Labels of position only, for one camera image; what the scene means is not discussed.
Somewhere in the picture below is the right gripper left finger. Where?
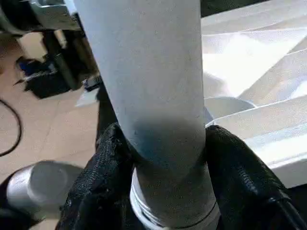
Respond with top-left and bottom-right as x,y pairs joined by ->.
57,122 -> 142,230

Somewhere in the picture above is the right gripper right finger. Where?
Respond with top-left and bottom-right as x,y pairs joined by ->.
205,124 -> 307,230

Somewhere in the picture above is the white plastic table leg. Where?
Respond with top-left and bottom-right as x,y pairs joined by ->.
71,0 -> 219,223

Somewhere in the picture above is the white plastic table top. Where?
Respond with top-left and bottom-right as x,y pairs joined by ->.
129,11 -> 307,228

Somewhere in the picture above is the black floor equipment box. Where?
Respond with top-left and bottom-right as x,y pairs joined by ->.
16,58 -> 72,99

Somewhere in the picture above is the black work surface mat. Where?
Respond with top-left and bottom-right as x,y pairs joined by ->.
97,0 -> 307,230

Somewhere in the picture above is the black floor cable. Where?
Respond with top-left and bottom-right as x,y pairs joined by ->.
0,98 -> 23,158

